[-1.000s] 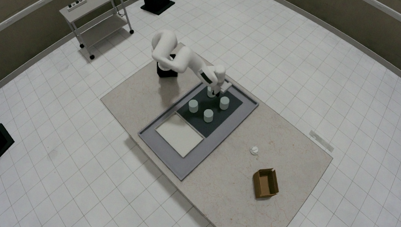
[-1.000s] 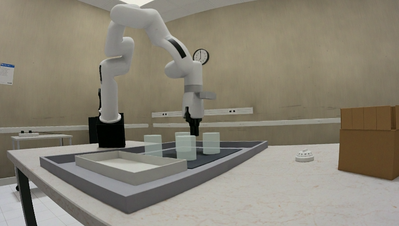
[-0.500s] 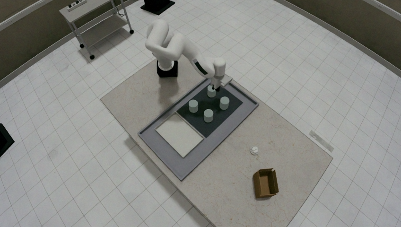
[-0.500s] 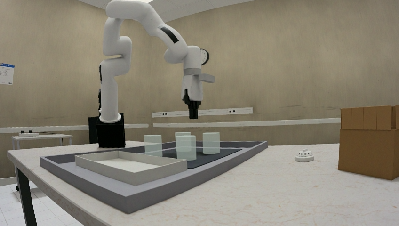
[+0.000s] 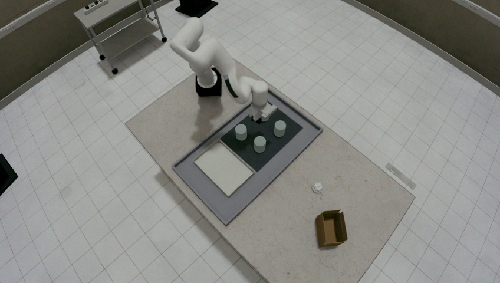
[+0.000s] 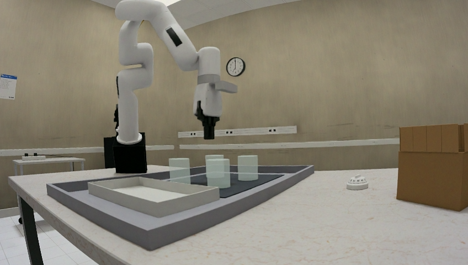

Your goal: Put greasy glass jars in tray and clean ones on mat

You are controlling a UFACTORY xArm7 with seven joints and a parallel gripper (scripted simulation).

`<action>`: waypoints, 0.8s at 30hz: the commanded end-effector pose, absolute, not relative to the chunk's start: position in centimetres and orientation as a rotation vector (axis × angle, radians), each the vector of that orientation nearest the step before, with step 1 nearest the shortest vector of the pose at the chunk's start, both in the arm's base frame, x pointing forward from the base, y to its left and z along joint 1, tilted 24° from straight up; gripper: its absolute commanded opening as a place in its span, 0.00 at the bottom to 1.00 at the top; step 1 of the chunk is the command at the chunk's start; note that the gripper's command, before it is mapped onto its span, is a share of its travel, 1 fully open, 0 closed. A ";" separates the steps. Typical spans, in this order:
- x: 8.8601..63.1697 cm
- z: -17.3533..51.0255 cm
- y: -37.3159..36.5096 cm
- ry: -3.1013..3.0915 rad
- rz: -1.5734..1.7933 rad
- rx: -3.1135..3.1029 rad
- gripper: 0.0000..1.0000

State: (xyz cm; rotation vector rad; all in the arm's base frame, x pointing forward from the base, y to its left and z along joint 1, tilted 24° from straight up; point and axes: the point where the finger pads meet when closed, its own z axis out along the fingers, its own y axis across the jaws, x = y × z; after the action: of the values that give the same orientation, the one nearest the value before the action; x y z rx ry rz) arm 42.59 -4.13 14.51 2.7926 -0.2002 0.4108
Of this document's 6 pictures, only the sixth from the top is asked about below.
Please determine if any brown cardboard box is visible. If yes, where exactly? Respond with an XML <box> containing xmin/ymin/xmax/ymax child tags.
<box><xmin>396</xmin><ymin>123</ymin><xmax>468</xmax><ymax>212</ymax></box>

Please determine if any white kitchen timer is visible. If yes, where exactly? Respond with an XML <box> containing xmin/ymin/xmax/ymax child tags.
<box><xmin>347</xmin><ymin>174</ymin><xmax>369</xmax><ymax>190</ymax></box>

